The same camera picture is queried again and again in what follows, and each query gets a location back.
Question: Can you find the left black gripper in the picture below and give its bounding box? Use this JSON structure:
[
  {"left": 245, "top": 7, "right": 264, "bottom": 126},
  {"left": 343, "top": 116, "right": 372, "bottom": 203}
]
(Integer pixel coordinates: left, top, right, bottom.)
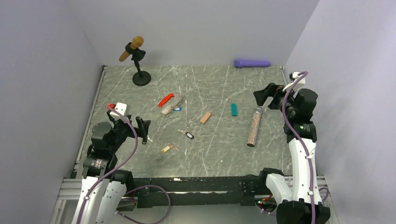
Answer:
[{"left": 107, "top": 110, "right": 150, "bottom": 153}]

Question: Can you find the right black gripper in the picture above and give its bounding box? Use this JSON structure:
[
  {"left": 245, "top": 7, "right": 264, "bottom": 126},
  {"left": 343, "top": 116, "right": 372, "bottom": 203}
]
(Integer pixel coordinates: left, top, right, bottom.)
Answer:
[{"left": 254, "top": 83, "right": 299, "bottom": 117}]

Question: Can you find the red handled metal keyring holder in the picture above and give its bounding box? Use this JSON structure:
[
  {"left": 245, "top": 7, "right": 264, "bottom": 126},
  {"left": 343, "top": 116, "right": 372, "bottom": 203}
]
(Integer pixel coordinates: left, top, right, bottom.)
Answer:
[{"left": 158, "top": 93, "right": 184, "bottom": 116}]

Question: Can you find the yellow tagged key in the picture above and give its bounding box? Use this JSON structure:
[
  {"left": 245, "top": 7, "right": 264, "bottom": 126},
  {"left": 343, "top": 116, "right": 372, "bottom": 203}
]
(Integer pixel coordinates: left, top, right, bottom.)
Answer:
[{"left": 161, "top": 143, "right": 179, "bottom": 153}]

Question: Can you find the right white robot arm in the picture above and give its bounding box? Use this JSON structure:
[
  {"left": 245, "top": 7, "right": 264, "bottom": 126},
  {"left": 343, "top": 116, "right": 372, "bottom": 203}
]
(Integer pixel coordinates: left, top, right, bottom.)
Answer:
[{"left": 253, "top": 83, "right": 331, "bottom": 224}]

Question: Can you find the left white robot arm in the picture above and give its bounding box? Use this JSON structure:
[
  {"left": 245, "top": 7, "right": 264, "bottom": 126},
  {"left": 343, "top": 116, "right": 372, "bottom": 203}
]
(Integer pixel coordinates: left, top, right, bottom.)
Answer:
[{"left": 72, "top": 110, "right": 151, "bottom": 224}]

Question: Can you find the teal block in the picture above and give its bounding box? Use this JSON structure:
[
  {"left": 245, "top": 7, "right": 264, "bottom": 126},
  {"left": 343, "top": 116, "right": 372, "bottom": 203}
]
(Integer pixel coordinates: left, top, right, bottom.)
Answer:
[{"left": 231, "top": 103, "right": 238, "bottom": 116}]

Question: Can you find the purple cylinder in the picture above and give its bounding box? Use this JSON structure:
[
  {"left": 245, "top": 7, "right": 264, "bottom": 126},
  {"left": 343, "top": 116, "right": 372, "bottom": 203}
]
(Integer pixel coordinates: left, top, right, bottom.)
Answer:
[{"left": 233, "top": 59, "right": 271, "bottom": 68}]

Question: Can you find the black microphone stand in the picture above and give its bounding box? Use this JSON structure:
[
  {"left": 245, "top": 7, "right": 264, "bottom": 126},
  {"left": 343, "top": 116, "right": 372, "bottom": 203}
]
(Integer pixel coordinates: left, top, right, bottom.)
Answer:
[{"left": 133, "top": 61, "right": 151, "bottom": 86}]

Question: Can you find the brown wooden block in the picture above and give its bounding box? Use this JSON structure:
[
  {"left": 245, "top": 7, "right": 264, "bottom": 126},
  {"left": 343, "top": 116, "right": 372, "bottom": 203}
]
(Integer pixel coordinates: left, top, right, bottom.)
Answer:
[{"left": 200, "top": 112, "right": 212, "bottom": 124}]

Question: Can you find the brown microphone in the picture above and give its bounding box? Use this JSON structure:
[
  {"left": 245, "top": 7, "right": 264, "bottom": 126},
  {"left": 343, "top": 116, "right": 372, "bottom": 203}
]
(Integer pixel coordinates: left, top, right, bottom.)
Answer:
[{"left": 119, "top": 36, "right": 146, "bottom": 62}]

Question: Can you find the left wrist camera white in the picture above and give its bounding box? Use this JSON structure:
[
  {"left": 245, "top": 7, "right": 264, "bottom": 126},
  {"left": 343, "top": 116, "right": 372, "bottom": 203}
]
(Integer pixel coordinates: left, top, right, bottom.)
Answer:
[{"left": 107, "top": 102, "right": 129, "bottom": 119}]

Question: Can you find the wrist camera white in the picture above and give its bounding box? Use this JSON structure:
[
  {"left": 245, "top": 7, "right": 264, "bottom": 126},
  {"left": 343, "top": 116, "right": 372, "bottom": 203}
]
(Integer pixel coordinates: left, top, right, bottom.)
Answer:
[
  {"left": 283, "top": 71, "right": 308, "bottom": 92},
  {"left": 107, "top": 102, "right": 129, "bottom": 119}
]

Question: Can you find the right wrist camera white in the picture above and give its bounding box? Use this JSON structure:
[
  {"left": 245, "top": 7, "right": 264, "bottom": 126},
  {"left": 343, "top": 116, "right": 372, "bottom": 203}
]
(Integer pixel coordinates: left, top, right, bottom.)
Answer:
[{"left": 283, "top": 71, "right": 308, "bottom": 92}]

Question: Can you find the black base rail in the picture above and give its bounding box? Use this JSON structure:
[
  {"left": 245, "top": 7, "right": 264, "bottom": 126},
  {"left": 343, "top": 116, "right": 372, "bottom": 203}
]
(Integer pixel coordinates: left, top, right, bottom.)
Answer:
[{"left": 127, "top": 175, "right": 271, "bottom": 208}]

